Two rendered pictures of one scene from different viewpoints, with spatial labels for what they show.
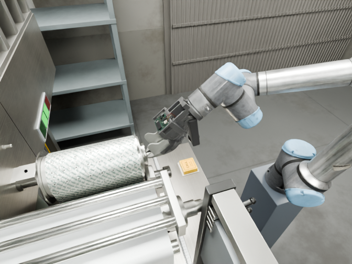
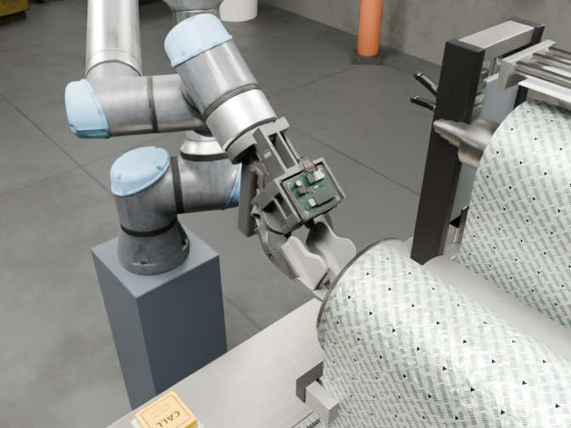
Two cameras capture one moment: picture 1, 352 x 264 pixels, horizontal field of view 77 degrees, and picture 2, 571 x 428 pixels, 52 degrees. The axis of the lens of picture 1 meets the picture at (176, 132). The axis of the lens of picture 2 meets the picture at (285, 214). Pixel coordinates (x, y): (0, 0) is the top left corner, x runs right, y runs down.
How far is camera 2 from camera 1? 0.87 m
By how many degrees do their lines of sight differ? 80
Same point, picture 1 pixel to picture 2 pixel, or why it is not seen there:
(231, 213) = (490, 38)
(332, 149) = not seen: hidden behind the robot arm
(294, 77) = (131, 23)
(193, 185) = (225, 394)
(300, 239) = not seen: hidden behind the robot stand
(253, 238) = (500, 29)
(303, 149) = (146, 157)
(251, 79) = (127, 72)
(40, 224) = not seen: outside the picture
